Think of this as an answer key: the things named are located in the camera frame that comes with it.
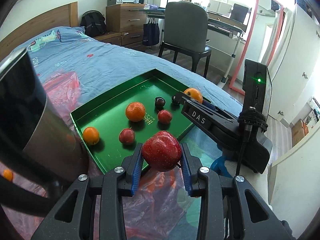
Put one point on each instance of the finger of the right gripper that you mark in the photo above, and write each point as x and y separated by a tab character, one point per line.
181	97
205	102

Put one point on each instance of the wooden drawer cabinet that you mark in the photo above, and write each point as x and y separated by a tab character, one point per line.
125	26

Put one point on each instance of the wooden headboard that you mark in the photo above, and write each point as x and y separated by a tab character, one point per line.
65	15

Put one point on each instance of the black backpack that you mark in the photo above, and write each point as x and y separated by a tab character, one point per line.
94	23

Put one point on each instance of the blue patterned bed cover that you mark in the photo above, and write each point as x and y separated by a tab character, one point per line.
101	66

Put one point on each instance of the pink framed mirror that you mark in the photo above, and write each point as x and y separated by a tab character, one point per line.
262	38

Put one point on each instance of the right hand blue glove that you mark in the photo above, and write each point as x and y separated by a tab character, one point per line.
220	168

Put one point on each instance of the white desk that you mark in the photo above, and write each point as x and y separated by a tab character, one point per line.
216	23

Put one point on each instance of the dark blue tote bag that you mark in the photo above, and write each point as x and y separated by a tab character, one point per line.
151	33

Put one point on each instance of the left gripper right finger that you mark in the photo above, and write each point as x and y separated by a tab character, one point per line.
228	203

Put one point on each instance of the small orange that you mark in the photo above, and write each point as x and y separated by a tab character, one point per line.
91	136

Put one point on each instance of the grey desk chair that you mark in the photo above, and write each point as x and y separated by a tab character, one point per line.
185	32

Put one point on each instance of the red apple front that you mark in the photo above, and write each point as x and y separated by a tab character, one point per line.
127	136

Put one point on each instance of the red apple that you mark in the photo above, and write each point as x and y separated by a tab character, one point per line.
162	151
127	136
164	117

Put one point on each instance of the pink plastic sheet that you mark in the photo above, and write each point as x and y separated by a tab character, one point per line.
161	200

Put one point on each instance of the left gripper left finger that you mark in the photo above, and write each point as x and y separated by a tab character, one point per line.
72	217

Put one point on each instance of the dark plum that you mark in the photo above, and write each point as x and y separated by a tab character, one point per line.
159	103
174	100

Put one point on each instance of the smooth orange front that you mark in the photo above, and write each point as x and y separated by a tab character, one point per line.
195	94

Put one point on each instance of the mandarin orange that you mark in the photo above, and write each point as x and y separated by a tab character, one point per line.
8	175

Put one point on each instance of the black copper electric kettle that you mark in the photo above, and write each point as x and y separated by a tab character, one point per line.
35	141

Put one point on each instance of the bumpy mandarin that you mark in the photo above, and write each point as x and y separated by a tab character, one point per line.
135	111

